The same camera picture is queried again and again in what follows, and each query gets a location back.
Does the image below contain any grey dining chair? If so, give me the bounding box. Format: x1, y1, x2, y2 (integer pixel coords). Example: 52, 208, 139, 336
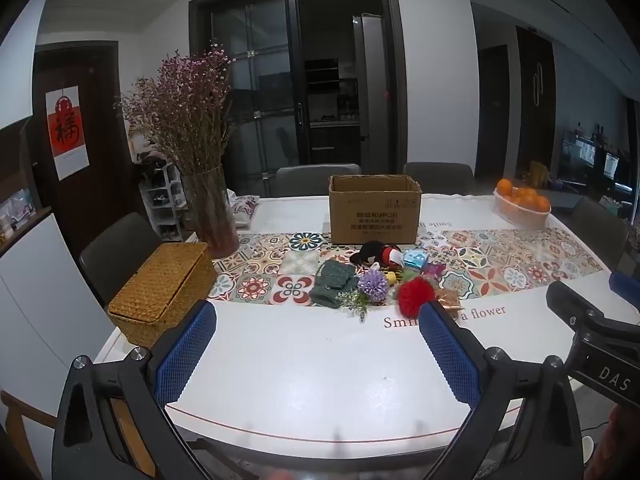
79, 212, 161, 306
404, 162, 475, 196
570, 197, 631, 271
270, 163, 362, 198

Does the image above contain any white fruit basket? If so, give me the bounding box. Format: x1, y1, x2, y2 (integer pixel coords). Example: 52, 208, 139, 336
493, 187, 552, 224

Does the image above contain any dark door with gold handles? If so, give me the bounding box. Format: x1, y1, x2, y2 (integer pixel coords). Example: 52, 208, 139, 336
515, 26, 557, 181

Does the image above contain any blue tissue packet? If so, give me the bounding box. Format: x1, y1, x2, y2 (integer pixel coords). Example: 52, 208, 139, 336
402, 249, 430, 272

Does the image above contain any patterned table runner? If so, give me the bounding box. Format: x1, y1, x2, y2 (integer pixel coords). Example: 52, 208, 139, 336
212, 227, 603, 306

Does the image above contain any red white wall calendar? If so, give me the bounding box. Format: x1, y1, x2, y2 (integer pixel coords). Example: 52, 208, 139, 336
46, 86, 91, 181

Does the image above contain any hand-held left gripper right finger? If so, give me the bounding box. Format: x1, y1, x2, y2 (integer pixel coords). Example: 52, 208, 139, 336
417, 301, 586, 480

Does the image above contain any gold foil packet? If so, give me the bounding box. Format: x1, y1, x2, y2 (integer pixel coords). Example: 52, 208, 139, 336
435, 287, 463, 311

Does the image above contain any silver refrigerator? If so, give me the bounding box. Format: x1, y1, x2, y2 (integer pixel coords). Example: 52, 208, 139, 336
352, 15, 386, 166

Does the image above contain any black red plush toy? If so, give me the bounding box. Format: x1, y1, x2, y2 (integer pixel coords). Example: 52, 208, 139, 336
349, 241, 406, 267

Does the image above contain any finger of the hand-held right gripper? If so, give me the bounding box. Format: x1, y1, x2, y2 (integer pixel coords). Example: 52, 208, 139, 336
546, 281, 608, 333
609, 272, 640, 311

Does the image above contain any dark TV cabinet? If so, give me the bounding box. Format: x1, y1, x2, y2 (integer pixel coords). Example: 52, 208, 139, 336
557, 135, 633, 193

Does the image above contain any red fluffy strawberry plush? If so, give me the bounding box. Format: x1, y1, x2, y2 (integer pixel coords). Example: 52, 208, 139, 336
396, 269, 441, 317

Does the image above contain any purple artificial flower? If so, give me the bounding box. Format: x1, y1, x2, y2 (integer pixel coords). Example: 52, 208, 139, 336
337, 269, 391, 322

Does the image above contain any dried purple flower bunch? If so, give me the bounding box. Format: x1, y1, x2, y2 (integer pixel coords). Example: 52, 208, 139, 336
117, 42, 236, 176

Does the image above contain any green knitted pouch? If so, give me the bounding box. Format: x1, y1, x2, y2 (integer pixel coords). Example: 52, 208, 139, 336
309, 259, 358, 307

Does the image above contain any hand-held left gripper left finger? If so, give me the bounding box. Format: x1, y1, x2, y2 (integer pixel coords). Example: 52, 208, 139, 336
52, 301, 218, 480

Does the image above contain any white shoe rack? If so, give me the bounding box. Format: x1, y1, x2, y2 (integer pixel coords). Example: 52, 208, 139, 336
140, 165, 188, 241

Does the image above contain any brown cardboard box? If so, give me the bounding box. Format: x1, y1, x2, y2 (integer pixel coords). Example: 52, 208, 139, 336
328, 174, 422, 246

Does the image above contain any black sliding glass door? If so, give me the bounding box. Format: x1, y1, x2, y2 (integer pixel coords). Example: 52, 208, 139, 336
189, 0, 408, 196

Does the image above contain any floral print cushion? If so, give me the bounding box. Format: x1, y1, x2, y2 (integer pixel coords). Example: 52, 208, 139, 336
227, 195, 261, 231

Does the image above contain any woven wicker basket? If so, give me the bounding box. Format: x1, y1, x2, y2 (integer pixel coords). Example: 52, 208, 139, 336
108, 241, 217, 348

